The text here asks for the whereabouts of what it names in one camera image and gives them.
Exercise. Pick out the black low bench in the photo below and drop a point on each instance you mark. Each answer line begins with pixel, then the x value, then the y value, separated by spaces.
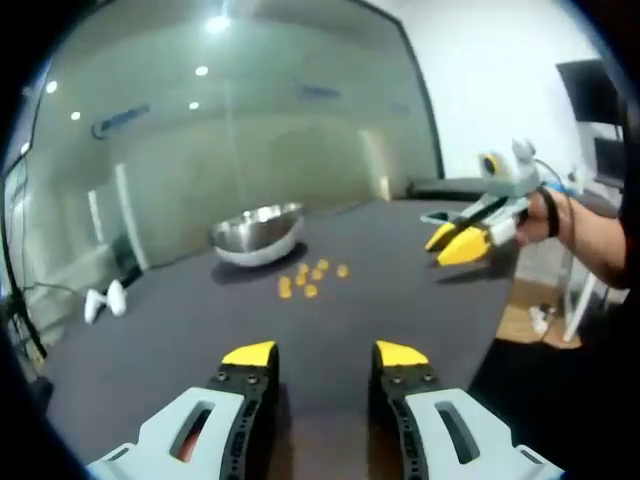
pixel 445 189

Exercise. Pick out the white metal rack leg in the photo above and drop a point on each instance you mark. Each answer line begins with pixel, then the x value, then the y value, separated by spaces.
pixel 580 305

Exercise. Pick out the black wall monitor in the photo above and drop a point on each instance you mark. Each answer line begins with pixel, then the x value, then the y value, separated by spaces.
pixel 587 90

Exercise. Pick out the person's right hand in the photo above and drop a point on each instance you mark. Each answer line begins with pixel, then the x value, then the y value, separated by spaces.
pixel 537 220

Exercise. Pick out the dark grey table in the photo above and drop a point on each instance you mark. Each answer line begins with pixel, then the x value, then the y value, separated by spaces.
pixel 200 340

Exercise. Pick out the stainless steel bowl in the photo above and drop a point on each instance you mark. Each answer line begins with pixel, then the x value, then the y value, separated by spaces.
pixel 255 235

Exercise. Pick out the small white floor object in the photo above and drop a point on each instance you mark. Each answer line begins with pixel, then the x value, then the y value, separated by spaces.
pixel 539 320

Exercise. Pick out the group of orange QQ candies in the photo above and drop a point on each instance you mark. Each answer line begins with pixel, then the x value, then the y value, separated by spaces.
pixel 301 279

